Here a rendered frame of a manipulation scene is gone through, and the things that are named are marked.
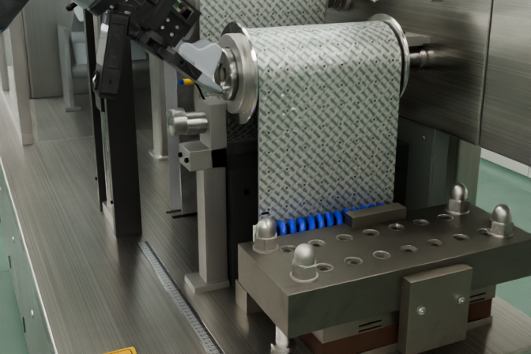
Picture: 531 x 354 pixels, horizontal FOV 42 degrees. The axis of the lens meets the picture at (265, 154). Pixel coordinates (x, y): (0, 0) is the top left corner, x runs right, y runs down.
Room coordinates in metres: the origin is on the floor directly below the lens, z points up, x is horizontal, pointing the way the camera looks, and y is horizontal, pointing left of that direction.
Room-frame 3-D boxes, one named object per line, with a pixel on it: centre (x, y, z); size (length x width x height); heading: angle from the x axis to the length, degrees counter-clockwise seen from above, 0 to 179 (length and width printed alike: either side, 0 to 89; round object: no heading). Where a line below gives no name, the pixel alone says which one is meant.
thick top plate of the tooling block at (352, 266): (0.89, -0.18, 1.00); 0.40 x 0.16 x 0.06; 114
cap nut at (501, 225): (0.92, -0.34, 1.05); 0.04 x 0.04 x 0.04
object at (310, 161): (0.99, -0.10, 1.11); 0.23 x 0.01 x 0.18; 114
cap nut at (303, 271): (0.79, -0.05, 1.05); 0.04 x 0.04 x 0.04
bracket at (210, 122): (1.01, 0.10, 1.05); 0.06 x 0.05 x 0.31; 114
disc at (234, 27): (0.99, 0.04, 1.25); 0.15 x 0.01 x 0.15; 24
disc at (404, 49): (1.10, -0.18, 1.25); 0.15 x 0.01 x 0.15; 24
